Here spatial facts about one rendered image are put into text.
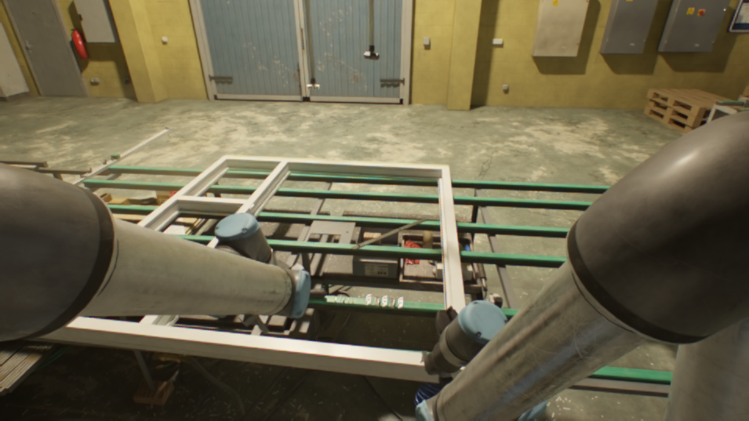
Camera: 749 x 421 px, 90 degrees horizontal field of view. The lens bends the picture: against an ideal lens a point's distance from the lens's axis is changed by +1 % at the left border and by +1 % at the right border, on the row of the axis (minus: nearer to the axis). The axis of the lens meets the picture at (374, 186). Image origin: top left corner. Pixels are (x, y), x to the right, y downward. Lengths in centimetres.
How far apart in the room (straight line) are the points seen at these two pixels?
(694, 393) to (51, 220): 56
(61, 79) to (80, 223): 1014
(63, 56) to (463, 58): 792
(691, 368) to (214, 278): 50
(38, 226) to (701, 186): 41
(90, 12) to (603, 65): 939
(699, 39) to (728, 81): 112
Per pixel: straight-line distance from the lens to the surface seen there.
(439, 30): 737
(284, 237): 237
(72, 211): 33
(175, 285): 44
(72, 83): 1031
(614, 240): 31
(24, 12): 1052
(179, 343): 143
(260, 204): 215
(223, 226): 89
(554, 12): 749
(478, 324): 79
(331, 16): 742
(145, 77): 875
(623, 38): 793
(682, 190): 31
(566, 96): 804
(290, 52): 768
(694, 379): 51
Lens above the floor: 189
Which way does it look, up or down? 27 degrees down
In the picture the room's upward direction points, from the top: straight up
